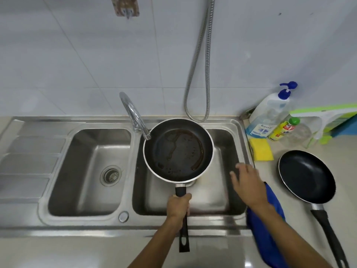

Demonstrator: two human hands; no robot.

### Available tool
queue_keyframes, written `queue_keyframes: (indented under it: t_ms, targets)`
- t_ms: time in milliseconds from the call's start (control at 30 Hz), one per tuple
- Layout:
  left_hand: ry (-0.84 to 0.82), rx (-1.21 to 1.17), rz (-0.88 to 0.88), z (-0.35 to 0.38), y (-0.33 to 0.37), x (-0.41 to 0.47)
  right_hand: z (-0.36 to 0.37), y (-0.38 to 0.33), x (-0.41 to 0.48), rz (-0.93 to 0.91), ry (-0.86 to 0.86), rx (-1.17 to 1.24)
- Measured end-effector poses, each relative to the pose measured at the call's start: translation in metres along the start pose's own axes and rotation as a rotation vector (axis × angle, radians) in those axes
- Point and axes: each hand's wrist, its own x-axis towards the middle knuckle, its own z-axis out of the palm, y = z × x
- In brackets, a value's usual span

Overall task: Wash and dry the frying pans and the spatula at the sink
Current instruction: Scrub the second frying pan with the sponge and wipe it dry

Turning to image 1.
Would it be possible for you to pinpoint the blue microfibre cloth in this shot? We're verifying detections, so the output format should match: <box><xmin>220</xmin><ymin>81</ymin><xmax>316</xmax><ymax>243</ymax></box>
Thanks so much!
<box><xmin>246</xmin><ymin>182</ymin><xmax>289</xmax><ymax>268</ymax></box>

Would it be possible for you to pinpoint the brown adhesive wall hook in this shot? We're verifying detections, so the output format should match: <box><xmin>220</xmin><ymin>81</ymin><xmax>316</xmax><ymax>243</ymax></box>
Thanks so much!
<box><xmin>110</xmin><ymin>0</ymin><xmax>140</xmax><ymax>19</ymax></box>

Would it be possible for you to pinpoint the blue cutting board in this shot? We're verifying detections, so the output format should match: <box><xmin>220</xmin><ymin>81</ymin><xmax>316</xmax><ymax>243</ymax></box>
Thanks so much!
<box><xmin>330</xmin><ymin>115</ymin><xmax>357</xmax><ymax>136</ymax></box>

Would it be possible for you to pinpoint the chrome faucet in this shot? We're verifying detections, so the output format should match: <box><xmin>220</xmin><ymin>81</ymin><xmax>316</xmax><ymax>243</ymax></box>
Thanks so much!
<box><xmin>119</xmin><ymin>92</ymin><xmax>152</xmax><ymax>141</ymax></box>

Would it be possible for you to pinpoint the person's left hand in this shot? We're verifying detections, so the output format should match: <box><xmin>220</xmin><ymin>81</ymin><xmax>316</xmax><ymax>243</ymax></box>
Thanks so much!
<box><xmin>166</xmin><ymin>193</ymin><xmax>192</xmax><ymax>221</ymax></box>

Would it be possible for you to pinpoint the clear pump soap bottle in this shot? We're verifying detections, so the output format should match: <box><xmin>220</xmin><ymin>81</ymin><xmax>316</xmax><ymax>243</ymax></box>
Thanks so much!
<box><xmin>245</xmin><ymin>81</ymin><xmax>298</xmax><ymax>139</ymax></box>

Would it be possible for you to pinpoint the small yellow bottle green cap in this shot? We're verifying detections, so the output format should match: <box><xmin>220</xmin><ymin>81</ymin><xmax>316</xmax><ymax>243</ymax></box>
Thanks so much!
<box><xmin>268</xmin><ymin>116</ymin><xmax>301</xmax><ymax>142</ymax></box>

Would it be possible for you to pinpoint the person's left forearm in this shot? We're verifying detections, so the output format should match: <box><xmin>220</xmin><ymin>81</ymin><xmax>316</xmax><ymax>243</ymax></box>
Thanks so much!
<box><xmin>127</xmin><ymin>214</ymin><xmax>184</xmax><ymax>268</ymax></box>

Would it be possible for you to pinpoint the green white squeegee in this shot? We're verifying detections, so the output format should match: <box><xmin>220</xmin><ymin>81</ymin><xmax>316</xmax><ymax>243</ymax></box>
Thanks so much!
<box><xmin>289</xmin><ymin>103</ymin><xmax>357</xmax><ymax>150</ymax></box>

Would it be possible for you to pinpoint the small black frying pan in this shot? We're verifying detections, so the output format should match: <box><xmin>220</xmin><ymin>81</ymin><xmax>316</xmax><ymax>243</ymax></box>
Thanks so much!
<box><xmin>278</xmin><ymin>150</ymin><xmax>350</xmax><ymax>268</ymax></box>

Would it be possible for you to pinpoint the person's right hand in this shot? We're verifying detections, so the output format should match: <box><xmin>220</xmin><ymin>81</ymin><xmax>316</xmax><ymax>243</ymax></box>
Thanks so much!
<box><xmin>229</xmin><ymin>163</ymin><xmax>270</xmax><ymax>210</ymax></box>

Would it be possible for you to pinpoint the medium black frying pan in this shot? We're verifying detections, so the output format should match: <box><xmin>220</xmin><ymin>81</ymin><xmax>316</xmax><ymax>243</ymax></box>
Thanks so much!
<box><xmin>143</xmin><ymin>118</ymin><xmax>215</xmax><ymax>253</ymax></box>

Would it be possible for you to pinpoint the stainless steel double sink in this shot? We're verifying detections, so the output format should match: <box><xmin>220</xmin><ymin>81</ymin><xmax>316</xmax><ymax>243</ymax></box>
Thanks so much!
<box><xmin>0</xmin><ymin>115</ymin><xmax>256</xmax><ymax>239</ymax></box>

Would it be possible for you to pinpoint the metal shower hose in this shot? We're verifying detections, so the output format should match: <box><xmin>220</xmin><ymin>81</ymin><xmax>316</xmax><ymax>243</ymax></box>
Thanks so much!
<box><xmin>184</xmin><ymin>0</ymin><xmax>216</xmax><ymax>122</ymax></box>

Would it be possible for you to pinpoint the person's right forearm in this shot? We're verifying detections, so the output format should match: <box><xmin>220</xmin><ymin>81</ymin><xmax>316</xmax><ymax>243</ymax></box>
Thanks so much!
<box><xmin>247</xmin><ymin>202</ymin><xmax>332</xmax><ymax>268</ymax></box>

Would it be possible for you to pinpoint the yellow sponge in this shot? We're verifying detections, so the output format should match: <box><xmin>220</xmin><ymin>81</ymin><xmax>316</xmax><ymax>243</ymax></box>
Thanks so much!
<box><xmin>248</xmin><ymin>137</ymin><xmax>274</xmax><ymax>162</ymax></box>

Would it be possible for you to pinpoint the metal sink strainer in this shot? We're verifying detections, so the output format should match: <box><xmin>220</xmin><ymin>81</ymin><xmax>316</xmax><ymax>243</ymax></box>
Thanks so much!
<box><xmin>100</xmin><ymin>165</ymin><xmax>123</xmax><ymax>187</ymax></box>

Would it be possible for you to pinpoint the clear glass cup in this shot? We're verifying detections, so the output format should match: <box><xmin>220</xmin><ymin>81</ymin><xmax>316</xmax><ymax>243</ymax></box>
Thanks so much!
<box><xmin>283</xmin><ymin>121</ymin><xmax>312</xmax><ymax>148</ymax></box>

